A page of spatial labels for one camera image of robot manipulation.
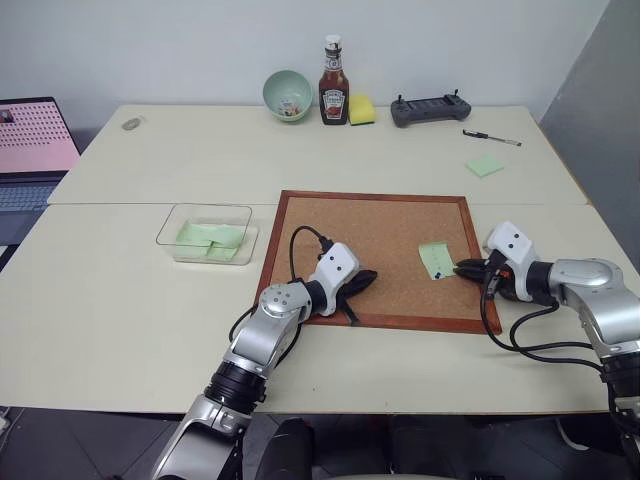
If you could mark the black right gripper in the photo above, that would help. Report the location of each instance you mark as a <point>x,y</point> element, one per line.
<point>496,275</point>

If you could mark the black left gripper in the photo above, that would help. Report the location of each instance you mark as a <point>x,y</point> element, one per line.
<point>348,289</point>

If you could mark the green paper note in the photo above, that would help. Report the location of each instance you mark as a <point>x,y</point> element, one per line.
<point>194,234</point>
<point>436,259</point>
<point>226,236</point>
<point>222,252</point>

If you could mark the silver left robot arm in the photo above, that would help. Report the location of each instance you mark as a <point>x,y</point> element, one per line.
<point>270,330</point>

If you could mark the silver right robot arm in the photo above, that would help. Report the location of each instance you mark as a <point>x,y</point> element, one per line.
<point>595,295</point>

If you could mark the green sticky note pad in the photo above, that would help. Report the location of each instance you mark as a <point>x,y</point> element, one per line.
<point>485,166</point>

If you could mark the clear plastic box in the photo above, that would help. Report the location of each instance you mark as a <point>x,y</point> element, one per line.
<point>210,235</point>

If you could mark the small round clear tray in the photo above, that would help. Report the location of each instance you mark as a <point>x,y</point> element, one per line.
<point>133,123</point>

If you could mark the wood-framed cork board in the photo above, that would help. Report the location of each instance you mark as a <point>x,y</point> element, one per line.
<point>385,235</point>

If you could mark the black pen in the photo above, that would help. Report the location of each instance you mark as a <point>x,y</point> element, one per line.
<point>487,136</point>

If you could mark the gray remote controller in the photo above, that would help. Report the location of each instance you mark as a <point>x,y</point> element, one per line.
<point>431,111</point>

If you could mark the dark rounded shape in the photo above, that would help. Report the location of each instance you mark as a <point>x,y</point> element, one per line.
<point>280,450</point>
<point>450,445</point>

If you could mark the yellow sponge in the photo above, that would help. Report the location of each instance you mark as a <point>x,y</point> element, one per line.
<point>362,111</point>

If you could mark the ketchup bottle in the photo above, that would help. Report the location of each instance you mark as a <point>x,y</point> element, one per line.
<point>334,95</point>

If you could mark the light green bowl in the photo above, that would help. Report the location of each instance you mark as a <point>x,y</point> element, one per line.
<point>287,97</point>

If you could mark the laptop with pink screen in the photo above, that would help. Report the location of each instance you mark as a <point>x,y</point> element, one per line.
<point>30,150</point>

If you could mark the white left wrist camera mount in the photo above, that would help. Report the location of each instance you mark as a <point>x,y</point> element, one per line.
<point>336,264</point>

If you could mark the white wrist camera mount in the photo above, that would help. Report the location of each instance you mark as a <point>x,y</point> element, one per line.
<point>336,264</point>
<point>515,245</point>

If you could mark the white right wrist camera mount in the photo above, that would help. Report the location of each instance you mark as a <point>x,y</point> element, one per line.
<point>515,245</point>

